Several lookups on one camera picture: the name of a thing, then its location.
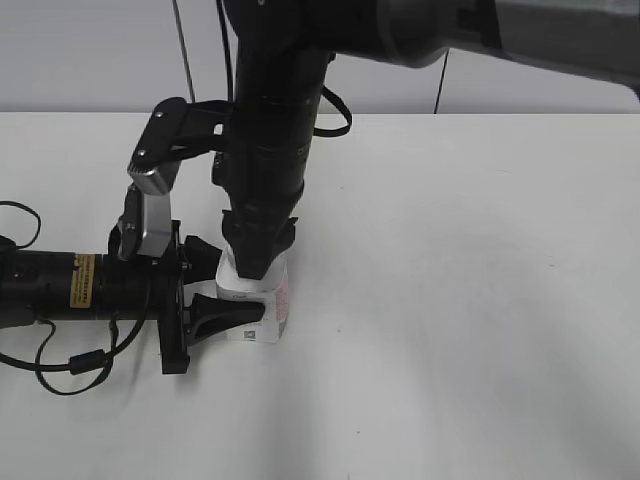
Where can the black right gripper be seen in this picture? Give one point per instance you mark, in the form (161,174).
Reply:
(261,167)

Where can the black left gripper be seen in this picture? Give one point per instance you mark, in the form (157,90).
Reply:
(205,316)

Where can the white yili changqing bottle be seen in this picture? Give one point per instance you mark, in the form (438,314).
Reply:
(272,291)

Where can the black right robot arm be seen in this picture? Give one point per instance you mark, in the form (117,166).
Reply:
(284,50)

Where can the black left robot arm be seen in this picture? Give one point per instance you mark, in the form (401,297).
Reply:
(68,286)

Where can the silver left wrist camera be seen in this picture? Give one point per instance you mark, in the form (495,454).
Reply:
(145,225)

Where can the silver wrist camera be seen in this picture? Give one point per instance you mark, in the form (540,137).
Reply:
(177,130)
(145,225)

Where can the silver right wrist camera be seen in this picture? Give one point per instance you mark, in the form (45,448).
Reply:
(177,130)

